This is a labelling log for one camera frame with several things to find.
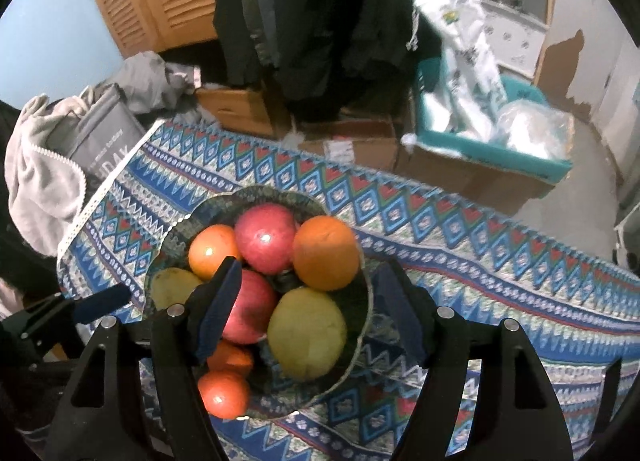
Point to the wooden shelf rack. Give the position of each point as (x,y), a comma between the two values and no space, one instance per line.
(549,1)

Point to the clear plastic bag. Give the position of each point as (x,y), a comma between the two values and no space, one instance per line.
(535,131)

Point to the black coat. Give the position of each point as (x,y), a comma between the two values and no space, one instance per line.
(325,41)

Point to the grey clothes pile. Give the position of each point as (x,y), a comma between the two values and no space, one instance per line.
(145,76)

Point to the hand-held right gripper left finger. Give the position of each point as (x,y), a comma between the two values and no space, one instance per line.
(220,306)

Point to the white door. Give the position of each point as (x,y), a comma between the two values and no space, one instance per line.
(600,41)

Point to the black metal bar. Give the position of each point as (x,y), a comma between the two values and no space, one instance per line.
(610,391)

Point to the white shoe rack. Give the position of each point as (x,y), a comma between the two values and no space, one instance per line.
(625,226)

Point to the blue patterned tablecloth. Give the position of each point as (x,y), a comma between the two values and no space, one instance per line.
(450,241)

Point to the white printed bag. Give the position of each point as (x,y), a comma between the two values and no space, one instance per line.
(465,41)

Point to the small orange tangerine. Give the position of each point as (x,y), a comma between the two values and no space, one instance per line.
(232,358)
(212,251)
(223,393)

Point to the dark green glass bowl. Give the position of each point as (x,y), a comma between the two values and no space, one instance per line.
(357,311)

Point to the grey coat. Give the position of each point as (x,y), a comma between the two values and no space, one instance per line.
(257,1)

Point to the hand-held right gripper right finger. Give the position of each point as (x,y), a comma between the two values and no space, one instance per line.
(395,313)

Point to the white fleece garment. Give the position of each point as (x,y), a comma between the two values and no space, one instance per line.
(40,181)

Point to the large cardboard box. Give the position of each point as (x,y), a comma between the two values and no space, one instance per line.
(475,186)

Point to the grey printed bag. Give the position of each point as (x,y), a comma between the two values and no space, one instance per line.
(107,136)

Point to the red apple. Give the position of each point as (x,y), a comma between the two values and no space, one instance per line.
(265,238)
(252,308)

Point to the teal plastic basket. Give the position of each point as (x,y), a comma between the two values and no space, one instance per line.
(500,161)

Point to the white patterned box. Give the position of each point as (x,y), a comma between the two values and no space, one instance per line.
(515,41)

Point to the wooden drawer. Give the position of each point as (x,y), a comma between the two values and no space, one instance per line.
(235,108)

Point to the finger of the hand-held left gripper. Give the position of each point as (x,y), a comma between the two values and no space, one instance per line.
(102,301)

